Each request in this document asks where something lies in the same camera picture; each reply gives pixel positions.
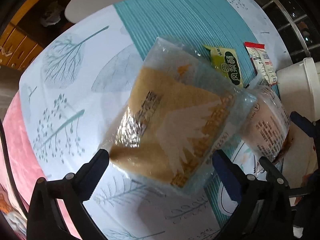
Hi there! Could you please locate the metal window grille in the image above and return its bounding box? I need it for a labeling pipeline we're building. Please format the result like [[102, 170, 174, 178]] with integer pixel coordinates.
[[254, 0, 319, 62]]

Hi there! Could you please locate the teal striped table runner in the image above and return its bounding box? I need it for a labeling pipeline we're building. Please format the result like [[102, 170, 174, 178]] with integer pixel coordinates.
[[113, 0, 281, 227]]

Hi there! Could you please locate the small red white packet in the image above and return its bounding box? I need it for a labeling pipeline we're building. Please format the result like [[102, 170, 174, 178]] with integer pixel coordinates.
[[244, 42, 278, 86]]

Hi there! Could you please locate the small green snack packet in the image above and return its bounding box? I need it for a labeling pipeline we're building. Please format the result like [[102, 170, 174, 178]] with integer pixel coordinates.
[[204, 45, 243, 88]]

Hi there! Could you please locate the Calleton bread bag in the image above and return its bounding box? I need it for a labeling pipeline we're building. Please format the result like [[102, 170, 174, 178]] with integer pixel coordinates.
[[100, 37, 257, 195]]

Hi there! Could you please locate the black cable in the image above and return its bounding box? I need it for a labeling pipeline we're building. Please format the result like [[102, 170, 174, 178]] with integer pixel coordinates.
[[0, 118, 29, 217]]

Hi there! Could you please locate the wooden desk with drawers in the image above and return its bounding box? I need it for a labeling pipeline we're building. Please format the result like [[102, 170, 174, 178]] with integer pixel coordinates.
[[1, 0, 73, 72]]

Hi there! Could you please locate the pink quilted blanket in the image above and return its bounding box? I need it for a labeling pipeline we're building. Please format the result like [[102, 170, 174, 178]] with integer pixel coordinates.
[[1, 92, 81, 239]]

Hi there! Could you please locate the white leaf-print tablecloth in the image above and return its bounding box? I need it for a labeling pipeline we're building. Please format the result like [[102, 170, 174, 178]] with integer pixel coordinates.
[[19, 0, 292, 239]]

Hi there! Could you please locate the white plastic storage bin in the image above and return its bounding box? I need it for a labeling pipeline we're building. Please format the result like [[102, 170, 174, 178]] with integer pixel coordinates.
[[277, 57, 319, 121]]

